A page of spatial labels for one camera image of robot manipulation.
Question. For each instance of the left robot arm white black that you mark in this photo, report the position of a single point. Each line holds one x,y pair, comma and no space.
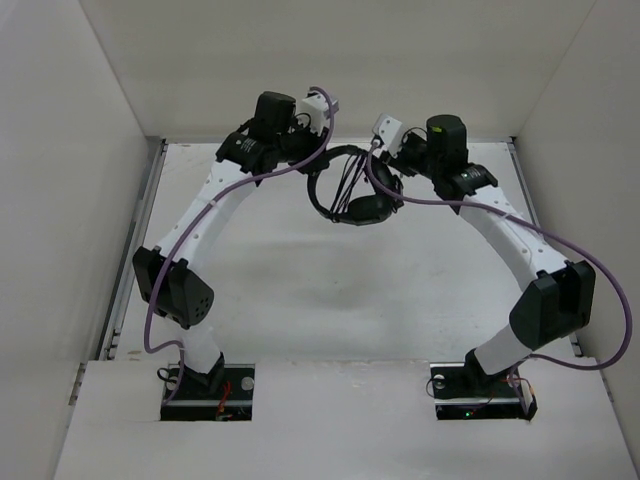
283,135

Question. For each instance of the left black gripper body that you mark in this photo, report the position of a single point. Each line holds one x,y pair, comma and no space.
298,144

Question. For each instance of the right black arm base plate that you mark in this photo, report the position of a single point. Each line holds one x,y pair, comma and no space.
505,396

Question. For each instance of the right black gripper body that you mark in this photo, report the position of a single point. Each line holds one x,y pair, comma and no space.
414,158

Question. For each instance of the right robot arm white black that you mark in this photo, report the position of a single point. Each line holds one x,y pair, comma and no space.
556,293

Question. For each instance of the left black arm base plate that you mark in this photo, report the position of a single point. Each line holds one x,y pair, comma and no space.
231,401

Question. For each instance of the black headphones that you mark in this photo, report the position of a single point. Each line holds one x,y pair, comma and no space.
357,201

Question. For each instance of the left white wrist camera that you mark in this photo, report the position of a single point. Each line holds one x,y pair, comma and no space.
312,111

